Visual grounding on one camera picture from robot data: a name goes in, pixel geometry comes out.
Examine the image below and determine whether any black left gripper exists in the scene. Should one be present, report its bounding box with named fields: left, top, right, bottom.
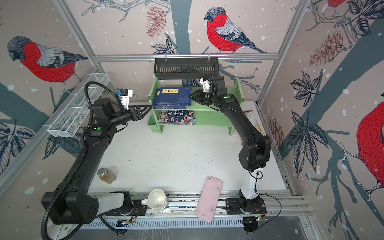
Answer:
left=109, top=104, right=152, bottom=127

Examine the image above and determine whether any colourful cartoon cover book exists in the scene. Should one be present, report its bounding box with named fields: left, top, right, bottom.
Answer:
left=158, top=110, right=196, bottom=126

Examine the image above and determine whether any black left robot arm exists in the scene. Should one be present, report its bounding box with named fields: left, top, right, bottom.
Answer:
left=41, top=81, right=152, bottom=240

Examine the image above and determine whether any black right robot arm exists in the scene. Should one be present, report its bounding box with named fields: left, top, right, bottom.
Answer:
left=189, top=77, right=272, bottom=214

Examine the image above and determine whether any black hanging basket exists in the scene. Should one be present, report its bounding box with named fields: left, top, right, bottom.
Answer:
left=154, top=58, right=220, bottom=80

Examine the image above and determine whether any snack bag red white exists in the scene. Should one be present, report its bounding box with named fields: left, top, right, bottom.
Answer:
left=244, top=110, right=266, bottom=136

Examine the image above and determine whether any small glass jar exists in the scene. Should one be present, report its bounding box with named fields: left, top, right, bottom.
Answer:
left=97, top=168, right=117, bottom=184

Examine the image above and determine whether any white ceramic mug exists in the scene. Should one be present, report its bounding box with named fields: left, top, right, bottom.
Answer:
left=141, top=189, right=168, bottom=211

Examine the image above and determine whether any pink rectangular tray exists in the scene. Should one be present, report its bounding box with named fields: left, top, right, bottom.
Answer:
left=195, top=176, right=223, bottom=223

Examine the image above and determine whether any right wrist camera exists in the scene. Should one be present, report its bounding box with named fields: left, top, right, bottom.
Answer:
left=200, top=78, right=212, bottom=93

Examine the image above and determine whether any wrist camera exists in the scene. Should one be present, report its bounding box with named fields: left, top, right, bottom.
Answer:
left=200, top=78, right=212, bottom=93
left=117, top=89, right=133, bottom=110

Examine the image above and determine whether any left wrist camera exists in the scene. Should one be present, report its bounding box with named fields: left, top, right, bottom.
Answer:
left=117, top=89, right=133, bottom=110

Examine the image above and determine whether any white wire mesh basket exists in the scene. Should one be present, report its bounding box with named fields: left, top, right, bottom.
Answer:
left=48, top=73, right=110, bottom=138

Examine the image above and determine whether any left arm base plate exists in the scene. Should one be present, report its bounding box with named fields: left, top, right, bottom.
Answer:
left=105, top=191, right=147, bottom=217

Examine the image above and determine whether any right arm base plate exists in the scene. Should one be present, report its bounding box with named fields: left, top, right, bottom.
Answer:
left=223, top=197, right=267, bottom=215

